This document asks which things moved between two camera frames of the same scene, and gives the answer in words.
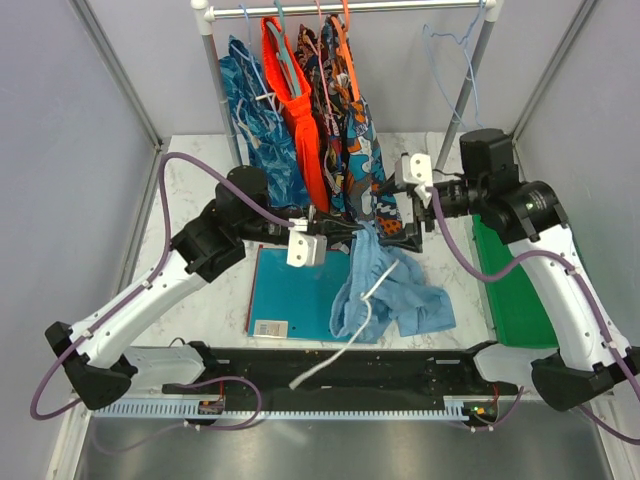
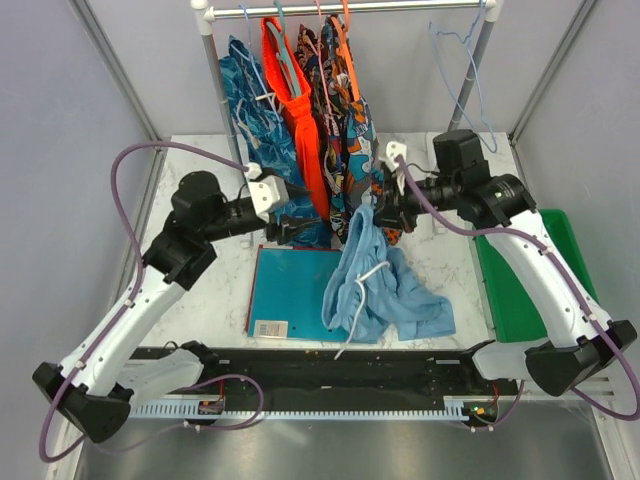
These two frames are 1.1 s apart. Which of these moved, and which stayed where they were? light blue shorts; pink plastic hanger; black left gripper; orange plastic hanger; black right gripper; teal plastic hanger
Moved: black left gripper; light blue shorts; black right gripper
Stayed: orange plastic hanger; pink plastic hanger; teal plastic hanger
